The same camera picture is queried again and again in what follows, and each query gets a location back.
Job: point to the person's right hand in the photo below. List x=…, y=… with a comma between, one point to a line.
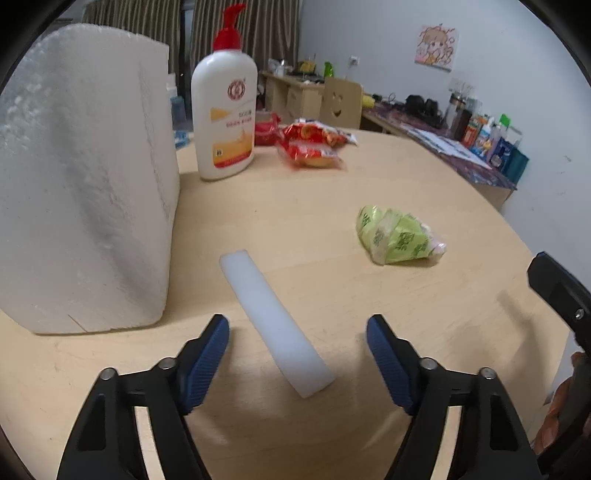
x=561, y=415

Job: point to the wooden chair with smiley face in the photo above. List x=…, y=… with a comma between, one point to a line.
x=341, y=101

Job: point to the printed paper sheets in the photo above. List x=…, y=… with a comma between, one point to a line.
x=450, y=147

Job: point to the white foam strip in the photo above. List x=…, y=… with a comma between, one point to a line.
x=277, y=323

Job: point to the desk with patterned cloth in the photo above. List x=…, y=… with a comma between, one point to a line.
x=461, y=170

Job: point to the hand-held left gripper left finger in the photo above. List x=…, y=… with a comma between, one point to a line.
x=207, y=360

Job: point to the green bottle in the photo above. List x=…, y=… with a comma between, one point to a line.
x=328, y=69

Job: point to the white wall switch plate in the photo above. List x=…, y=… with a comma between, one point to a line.
x=461, y=86

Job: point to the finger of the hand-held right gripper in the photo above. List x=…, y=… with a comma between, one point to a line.
x=558, y=290

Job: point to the wall poster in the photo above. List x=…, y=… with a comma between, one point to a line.
x=436, y=48

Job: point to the row of toiletry bottles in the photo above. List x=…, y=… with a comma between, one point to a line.
x=489, y=138

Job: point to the white pump bottle red cap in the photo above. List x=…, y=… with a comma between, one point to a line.
x=226, y=106

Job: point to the black headphones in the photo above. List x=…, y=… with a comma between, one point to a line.
x=422, y=107

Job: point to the yellow box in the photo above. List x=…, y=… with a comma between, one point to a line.
x=307, y=66

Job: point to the light wooden desk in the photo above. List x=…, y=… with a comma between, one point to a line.
x=291, y=92

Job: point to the white mug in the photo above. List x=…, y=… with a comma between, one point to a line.
x=279, y=68

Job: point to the green snack packet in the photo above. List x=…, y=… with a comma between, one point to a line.
x=397, y=237

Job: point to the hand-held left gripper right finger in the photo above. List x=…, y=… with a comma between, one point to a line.
x=388, y=360

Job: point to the white foam box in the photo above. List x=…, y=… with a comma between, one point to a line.
x=83, y=184

